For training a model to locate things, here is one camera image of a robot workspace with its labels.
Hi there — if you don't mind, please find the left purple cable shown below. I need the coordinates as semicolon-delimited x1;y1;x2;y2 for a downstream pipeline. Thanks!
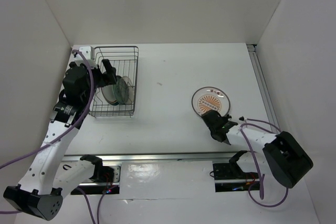
0;49;116;224

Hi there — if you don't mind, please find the orange sunburst plate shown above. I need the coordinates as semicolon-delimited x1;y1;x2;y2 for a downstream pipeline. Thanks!
191;87;231;116

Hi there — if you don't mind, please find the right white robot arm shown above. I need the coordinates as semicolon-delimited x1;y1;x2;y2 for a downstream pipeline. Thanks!
201;110;313;188

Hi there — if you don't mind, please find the clear glass plate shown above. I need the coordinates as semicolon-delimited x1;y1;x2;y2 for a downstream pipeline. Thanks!
123;76;134;105

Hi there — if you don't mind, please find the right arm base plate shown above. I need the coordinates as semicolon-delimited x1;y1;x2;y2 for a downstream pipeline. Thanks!
209;163;260;193

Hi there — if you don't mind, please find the aluminium frame rail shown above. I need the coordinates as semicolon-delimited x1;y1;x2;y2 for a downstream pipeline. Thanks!
66;43;280;155

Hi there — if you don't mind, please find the green red rimmed plate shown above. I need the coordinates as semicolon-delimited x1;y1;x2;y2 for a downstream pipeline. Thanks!
101;85;119;106

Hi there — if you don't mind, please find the grey wire dish rack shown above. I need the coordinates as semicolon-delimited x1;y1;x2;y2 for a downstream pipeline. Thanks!
90;46;139;118

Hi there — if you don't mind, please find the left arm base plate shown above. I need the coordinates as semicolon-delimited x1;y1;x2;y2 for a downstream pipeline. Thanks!
78;165;121;195

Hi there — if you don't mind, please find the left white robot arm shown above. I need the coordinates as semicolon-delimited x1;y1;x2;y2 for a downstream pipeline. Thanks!
3;46;117;221

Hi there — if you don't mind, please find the blue patterned plate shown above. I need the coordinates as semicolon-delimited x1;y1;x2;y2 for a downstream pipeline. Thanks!
113;76;129;104

